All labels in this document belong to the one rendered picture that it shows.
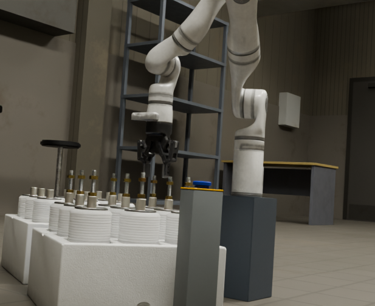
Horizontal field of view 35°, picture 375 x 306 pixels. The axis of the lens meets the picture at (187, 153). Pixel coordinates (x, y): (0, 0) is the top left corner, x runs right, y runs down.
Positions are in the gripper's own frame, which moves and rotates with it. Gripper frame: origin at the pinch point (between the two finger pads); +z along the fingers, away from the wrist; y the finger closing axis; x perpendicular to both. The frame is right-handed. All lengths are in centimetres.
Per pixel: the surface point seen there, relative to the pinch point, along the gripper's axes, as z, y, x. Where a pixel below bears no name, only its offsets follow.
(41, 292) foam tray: 30.5, 3.9, 34.2
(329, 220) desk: 38, 181, -519
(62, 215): 11.8, 0.9, 31.8
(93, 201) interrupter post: 7.6, -10.7, 33.0
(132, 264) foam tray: 20.8, -20.3, 29.4
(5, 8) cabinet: -123, 288, -142
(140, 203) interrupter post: 7.6, -16.0, 23.1
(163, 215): 10.8, -12.6, 10.6
